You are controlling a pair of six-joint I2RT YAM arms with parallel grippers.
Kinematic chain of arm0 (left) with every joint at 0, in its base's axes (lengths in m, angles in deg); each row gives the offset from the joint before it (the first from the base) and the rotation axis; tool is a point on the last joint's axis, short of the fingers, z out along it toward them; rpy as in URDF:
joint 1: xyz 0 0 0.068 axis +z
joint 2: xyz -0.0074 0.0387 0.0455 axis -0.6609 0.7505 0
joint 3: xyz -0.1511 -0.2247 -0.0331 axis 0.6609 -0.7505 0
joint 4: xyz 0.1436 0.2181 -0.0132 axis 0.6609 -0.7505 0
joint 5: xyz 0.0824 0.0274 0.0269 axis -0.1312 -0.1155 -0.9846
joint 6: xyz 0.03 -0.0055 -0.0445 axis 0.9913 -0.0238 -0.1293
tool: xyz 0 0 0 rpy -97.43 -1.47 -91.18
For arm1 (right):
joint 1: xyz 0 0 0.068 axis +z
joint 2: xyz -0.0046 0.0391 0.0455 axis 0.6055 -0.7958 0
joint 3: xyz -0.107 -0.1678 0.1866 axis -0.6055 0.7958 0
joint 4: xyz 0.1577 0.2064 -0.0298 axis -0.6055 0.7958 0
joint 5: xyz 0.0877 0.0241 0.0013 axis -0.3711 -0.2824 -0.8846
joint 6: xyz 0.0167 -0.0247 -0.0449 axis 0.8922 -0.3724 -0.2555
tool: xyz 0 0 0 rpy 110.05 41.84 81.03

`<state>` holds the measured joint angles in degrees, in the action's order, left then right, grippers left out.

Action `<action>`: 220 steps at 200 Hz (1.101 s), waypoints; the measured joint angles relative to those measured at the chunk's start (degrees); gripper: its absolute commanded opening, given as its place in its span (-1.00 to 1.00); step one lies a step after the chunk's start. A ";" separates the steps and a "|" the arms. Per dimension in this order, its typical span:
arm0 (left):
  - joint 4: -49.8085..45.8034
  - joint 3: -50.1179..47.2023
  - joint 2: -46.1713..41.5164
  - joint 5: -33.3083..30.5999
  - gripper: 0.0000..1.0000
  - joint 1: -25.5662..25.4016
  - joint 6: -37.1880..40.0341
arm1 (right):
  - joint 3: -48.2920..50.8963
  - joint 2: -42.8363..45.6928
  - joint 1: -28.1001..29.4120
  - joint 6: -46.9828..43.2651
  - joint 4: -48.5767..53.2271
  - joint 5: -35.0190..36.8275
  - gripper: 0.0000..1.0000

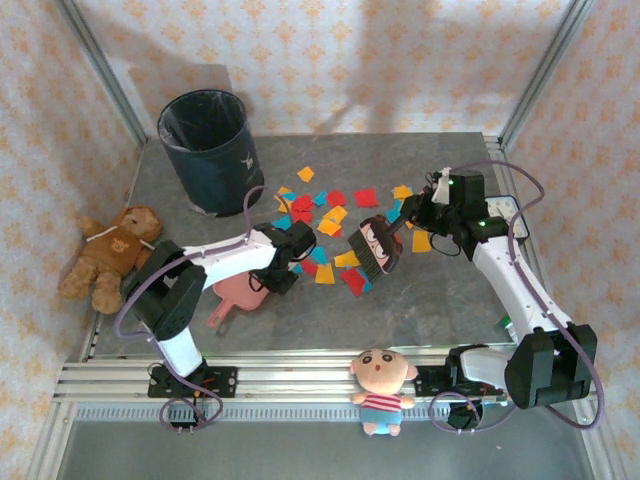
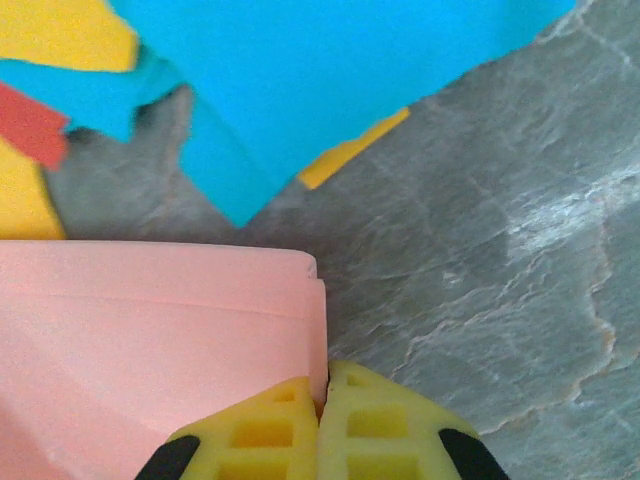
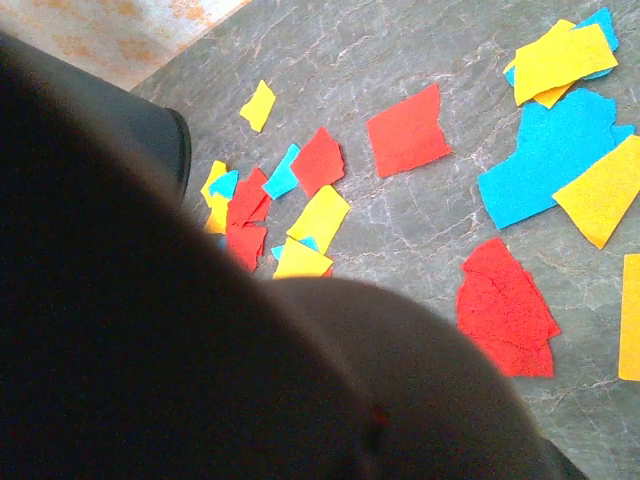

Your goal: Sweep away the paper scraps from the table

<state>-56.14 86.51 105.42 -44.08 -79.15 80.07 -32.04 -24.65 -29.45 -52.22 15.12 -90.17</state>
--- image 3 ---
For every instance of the yellow paper scrap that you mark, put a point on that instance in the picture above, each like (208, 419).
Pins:
(630, 320)
(211, 177)
(550, 97)
(320, 217)
(600, 195)
(217, 220)
(257, 105)
(565, 60)
(300, 262)

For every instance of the dark blue trash bin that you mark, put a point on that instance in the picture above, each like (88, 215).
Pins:
(145, 130)

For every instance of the red paper scrap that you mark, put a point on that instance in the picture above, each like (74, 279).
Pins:
(247, 197)
(245, 245)
(317, 160)
(505, 310)
(407, 132)

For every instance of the large blue paper scrap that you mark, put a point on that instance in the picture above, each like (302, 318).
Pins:
(545, 160)

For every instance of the dark brown hand brush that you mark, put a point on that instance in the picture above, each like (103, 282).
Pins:
(250, 375)

